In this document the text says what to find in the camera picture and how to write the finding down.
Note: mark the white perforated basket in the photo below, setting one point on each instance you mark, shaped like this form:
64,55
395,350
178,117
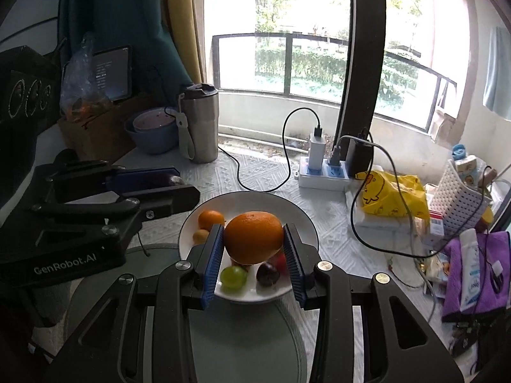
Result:
455,203

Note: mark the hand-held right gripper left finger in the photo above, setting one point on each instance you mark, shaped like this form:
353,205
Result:
211,267

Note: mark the white charger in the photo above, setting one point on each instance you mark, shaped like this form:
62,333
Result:
315,149

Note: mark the cardboard box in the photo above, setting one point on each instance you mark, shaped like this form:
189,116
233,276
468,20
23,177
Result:
103,135

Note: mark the white flat box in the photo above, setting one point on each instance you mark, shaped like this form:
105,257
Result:
383,225

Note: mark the blue capped bottle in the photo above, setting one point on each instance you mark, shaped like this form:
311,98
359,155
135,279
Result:
459,151

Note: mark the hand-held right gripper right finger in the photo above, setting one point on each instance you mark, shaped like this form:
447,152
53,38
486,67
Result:
293,267

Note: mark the large orange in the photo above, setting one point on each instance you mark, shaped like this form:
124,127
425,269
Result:
253,237

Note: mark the small orange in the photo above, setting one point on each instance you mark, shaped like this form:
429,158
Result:
209,219

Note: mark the white tube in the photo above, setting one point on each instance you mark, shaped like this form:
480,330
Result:
470,271

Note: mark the black power adapter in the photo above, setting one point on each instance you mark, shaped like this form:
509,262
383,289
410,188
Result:
359,157

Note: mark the small yellow-brown fruit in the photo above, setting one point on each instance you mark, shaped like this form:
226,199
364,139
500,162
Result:
199,236

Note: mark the dark tablet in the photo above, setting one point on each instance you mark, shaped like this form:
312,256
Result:
113,72

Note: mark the black window post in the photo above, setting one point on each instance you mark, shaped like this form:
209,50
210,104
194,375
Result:
363,48

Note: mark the purple towel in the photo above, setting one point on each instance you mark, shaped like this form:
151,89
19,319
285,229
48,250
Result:
495,287

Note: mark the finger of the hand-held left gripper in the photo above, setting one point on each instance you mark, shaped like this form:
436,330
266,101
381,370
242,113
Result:
135,179
175,199

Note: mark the white power strip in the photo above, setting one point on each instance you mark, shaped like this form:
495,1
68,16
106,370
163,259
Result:
319,179

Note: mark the clear plastic bag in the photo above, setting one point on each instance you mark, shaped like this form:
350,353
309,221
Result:
86,83

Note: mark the stainless steel tumbler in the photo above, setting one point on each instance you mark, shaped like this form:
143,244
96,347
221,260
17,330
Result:
201,123

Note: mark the dark plum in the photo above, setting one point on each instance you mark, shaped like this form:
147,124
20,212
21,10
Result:
266,274

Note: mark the red tomato with green calyx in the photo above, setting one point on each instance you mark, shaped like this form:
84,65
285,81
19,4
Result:
281,263

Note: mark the white plate with dark rim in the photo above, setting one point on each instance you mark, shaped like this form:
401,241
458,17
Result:
247,203

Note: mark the round glass turntable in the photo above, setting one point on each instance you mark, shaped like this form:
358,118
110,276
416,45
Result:
239,343

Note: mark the teal hanging cloth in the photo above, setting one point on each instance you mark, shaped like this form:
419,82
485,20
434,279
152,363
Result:
131,16

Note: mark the yellow curtain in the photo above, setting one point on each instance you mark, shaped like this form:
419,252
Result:
183,20

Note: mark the dark window railing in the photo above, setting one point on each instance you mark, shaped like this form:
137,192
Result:
287,64

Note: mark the yellow printed plastic bag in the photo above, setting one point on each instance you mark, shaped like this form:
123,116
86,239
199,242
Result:
383,195

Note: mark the blue bowl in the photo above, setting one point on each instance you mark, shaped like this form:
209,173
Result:
153,141

